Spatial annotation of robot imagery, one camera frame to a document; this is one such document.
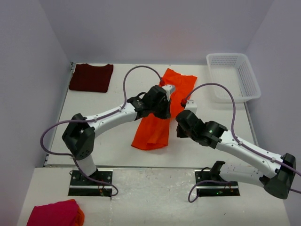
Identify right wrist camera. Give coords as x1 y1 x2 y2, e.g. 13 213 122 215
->
184 100 198 114

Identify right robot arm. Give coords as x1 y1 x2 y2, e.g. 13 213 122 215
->
176 110 296 200

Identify magenta t-shirt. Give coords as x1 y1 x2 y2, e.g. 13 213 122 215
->
27 199 79 226

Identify folded dark red t-shirt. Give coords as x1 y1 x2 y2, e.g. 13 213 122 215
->
69 64 114 93

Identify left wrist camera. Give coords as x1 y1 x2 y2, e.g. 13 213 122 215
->
162 84 176 101

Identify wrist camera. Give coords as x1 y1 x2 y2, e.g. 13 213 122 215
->
184 100 198 114
162 84 176 101

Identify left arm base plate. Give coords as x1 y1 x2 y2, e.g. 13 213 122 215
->
68 170 113 197

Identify orange t-shirt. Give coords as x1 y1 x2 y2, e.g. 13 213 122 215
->
74 207 85 226
131 68 197 151

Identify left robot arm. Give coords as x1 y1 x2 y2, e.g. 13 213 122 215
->
62 84 175 185

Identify orange t-shirt in pile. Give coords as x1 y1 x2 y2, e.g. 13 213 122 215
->
74 207 85 226

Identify white plastic basket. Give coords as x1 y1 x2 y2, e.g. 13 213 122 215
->
206 53 261 103

